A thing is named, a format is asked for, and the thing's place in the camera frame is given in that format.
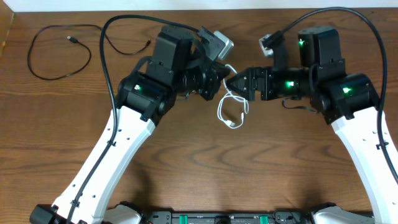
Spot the white usb cable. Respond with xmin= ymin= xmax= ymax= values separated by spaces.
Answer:
xmin=216 ymin=63 xmax=250 ymax=130

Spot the long black cable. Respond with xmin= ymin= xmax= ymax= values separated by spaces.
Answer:
xmin=27 ymin=24 xmax=152 ymax=82

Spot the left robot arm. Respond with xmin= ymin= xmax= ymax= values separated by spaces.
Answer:
xmin=29 ymin=26 xmax=234 ymax=223

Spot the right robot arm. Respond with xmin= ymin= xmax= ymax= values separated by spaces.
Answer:
xmin=226 ymin=26 xmax=397 ymax=223

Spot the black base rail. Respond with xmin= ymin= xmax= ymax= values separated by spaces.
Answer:
xmin=139 ymin=211 xmax=312 ymax=224

